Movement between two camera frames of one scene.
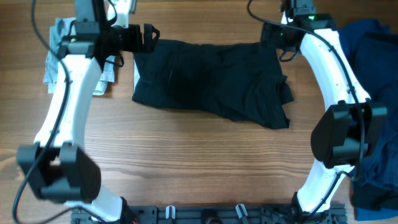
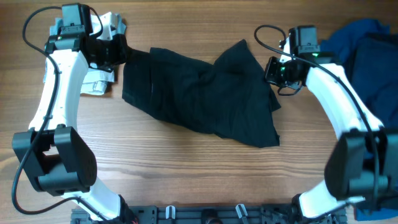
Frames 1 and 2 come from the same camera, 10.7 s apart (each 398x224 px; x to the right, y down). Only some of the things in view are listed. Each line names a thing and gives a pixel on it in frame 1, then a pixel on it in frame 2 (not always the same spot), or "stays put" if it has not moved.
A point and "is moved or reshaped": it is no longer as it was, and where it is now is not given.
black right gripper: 269,35 to 270,74
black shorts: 239,79 is moved or reshaped
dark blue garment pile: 373,45 stays put
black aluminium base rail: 222,214 stays put
